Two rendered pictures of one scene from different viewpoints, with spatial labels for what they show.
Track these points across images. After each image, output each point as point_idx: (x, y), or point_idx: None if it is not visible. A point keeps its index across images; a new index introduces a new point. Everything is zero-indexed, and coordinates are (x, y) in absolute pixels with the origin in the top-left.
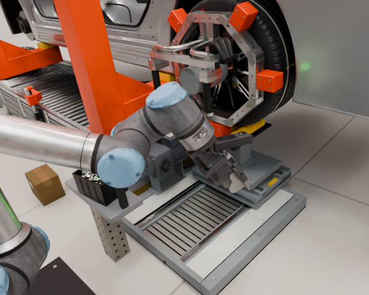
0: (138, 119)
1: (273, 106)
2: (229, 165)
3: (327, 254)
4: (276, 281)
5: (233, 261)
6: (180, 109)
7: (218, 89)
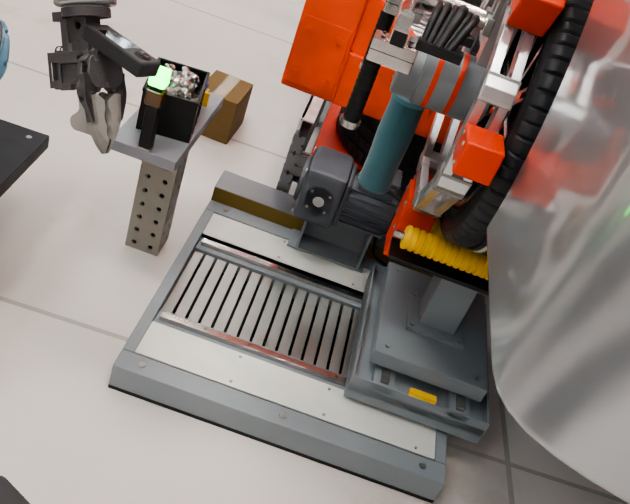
0: None
1: (477, 226)
2: (78, 72)
3: None
4: (199, 480)
5: (193, 387)
6: None
7: None
